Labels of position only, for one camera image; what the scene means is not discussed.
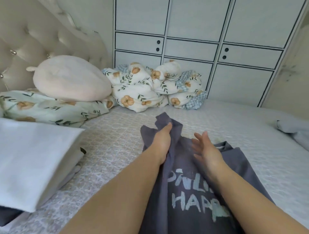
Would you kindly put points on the floral pillow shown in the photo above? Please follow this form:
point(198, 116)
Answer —
point(48, 108)

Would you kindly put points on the pink plush pillow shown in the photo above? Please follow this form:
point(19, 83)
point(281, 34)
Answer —
point(72, 78)

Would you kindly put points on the bed with grey patterned sheet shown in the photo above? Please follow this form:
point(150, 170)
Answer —
point(241, 130)

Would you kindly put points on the beige tufted headboard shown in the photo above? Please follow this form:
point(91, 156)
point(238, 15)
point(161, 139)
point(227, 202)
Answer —
point(38, 33)

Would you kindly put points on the white door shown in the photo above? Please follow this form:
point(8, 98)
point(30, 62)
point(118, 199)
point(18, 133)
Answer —
point(289, 77)

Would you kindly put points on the person's left hand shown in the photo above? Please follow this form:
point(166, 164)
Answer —
point(161, 142)

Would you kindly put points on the person's right hand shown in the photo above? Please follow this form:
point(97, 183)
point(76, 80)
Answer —
point(207, 154)

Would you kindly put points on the floral bunched quilt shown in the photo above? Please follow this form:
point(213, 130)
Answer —
point(193, 94)

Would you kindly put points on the white wardrobe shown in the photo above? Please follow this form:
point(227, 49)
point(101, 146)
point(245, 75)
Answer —
point(212, 43)

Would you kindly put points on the light blue hooded jacket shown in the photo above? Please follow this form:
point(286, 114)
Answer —
point(294, 130)

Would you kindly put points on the person's right forearm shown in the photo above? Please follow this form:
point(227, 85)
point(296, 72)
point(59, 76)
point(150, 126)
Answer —
point(256, 202)

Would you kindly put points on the person's left forearm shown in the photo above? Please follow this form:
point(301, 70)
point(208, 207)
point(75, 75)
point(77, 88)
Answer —
point(116, 202)

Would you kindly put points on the white printed t-shirt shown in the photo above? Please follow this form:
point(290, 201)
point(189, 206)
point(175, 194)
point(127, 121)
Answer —
point(34, 159)

